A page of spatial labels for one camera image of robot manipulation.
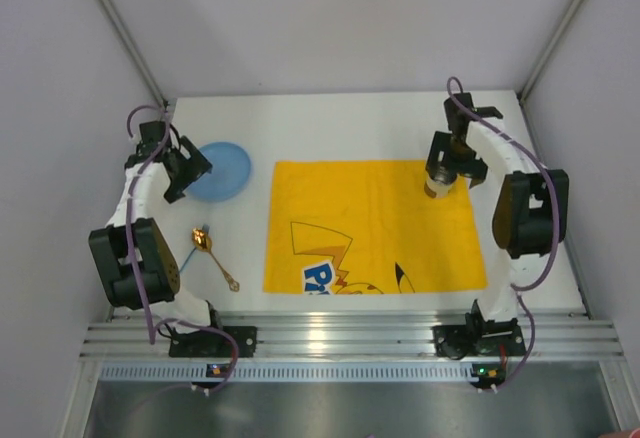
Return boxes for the metal cup brown base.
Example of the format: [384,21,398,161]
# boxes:
[424,172,457,199]

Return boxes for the light blue plate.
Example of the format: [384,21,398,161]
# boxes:
[187,141,252,203]

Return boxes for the gold spoon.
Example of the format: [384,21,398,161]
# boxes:
[191,228,240,293]

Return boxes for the yellow Pikachu cloth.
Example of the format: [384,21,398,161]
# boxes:
[263,160,488,296]

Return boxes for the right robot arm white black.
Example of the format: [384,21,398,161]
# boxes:
[425,92,569,360]

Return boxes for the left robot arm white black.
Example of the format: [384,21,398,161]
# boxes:
[88,121,219,341]

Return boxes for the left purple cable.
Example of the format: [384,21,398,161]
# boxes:
[124,104,241,399]

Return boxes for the purple cable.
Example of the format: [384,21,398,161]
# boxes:
[124,104,241,399]
[446,75,559,392]

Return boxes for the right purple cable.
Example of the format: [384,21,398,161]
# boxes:
[446,75,559,392]

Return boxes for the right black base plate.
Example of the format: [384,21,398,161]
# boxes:
[433,325,526,360]

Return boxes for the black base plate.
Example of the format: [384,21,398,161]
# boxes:
[433,325,526,360]
[168,326,257,358]

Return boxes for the left frame post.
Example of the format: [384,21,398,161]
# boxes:
[95,0,168,107]

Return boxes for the frame post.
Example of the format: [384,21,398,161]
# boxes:
[95,0,168,107]
[516,0,588,105]

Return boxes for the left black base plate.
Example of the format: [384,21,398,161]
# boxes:
[168,326,257,358]

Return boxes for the aluminium mounting rail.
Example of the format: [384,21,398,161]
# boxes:
[80,311,624,361]

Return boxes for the slotted cable duct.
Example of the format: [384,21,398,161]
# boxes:
[100,362,504,383]

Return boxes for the right frame post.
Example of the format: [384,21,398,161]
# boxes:
[516,0,588,105]

